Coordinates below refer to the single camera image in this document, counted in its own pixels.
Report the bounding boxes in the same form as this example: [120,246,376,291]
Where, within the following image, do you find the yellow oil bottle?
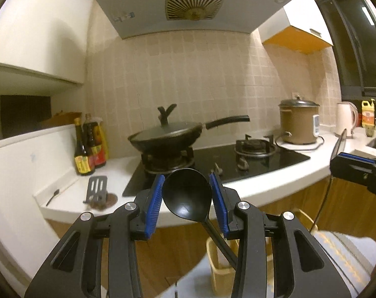
[98,121,110,159]

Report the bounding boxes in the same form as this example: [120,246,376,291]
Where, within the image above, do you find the beige plastic utensil basket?
[206,236,274,298]

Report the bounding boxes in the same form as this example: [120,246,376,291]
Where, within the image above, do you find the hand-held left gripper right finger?
[209,171,353,298]

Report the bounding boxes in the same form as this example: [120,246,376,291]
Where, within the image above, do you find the black wok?
[127,115,251,157]

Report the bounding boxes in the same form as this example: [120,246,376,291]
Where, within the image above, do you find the small dark spoon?
[45,189,60,207]

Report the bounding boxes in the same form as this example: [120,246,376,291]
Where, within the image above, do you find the white upper wall cabinet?
[0,0,94,84]

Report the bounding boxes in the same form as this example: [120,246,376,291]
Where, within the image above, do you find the grey slotted spatula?
[83,176,108,204]

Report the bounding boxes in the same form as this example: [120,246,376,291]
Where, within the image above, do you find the black wok lid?
[128,104,204,140]

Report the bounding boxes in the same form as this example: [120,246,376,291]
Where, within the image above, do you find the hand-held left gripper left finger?
[24,174,167,298]

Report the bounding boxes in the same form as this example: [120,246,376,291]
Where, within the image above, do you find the yellow detergent bottle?
[361,98,376,128]

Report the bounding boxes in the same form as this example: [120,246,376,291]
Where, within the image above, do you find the white and orange upper cabinet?
[258,3,334,55]

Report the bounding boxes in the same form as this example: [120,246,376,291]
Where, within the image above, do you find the dark window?
[315,0,376,98]

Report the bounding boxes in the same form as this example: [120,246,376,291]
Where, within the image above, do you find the cardboard box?
[41,112,83,128]

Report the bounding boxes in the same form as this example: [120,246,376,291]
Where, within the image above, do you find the brown rice cooker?
[279,97,320,145]

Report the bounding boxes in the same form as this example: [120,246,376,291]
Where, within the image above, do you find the black plastic ladle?
[162,168,238,270]

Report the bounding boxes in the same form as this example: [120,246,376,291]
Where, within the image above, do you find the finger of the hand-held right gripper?
[331,152,376,190]

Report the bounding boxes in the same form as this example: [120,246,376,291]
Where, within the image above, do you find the black glass gas stove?
[122,135,311,197]

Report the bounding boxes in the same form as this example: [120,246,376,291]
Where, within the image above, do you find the yellow label sauce bottle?
[74,118,95,176]

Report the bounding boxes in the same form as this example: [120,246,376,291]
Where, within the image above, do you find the grey range hood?
[91,0,293,40]

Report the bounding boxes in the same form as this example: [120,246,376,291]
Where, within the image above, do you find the red label sauce bottle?
[83,114,106,168]

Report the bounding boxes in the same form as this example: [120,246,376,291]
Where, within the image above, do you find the round brown spatula rest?
[88,193,118,209]

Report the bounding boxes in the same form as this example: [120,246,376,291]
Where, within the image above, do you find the wooden lower cabinets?
[45,174,376,286]

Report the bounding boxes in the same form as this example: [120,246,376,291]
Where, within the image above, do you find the white electric kettle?
[336,102,359,138]

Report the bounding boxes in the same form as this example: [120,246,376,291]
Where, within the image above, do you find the rice cooker power cable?
[274,132,325,152]

